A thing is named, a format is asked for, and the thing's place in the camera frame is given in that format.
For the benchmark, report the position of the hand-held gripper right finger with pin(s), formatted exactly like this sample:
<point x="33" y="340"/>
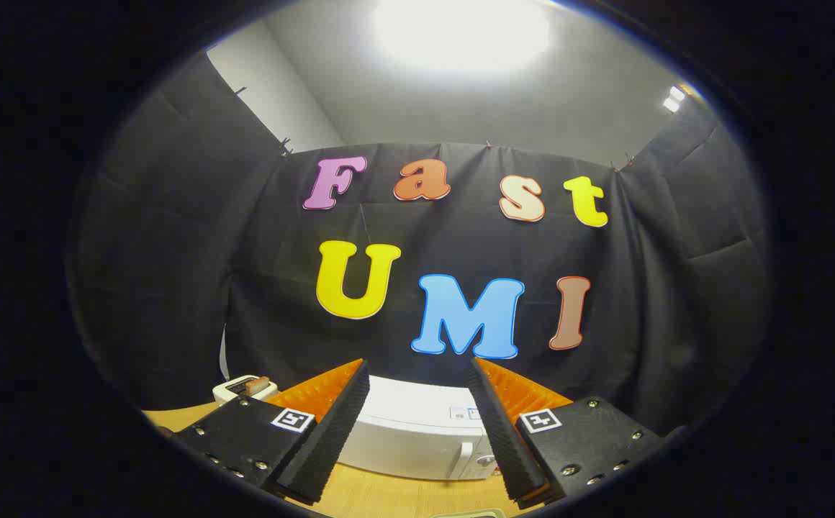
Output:
<point x="504" y="439"/>

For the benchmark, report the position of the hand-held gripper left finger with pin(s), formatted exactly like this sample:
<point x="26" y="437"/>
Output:
<point x="331" y="432"/>

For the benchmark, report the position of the white microwave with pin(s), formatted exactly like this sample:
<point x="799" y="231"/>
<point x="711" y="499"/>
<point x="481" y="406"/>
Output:
<point x="410" y="432"/>

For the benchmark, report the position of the toast slice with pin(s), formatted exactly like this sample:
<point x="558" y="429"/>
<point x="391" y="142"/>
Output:
<point x="257" y="385"/>

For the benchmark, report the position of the white toaster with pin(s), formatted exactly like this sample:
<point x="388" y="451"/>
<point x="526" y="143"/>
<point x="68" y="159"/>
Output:
<point x="234" y="388"/>

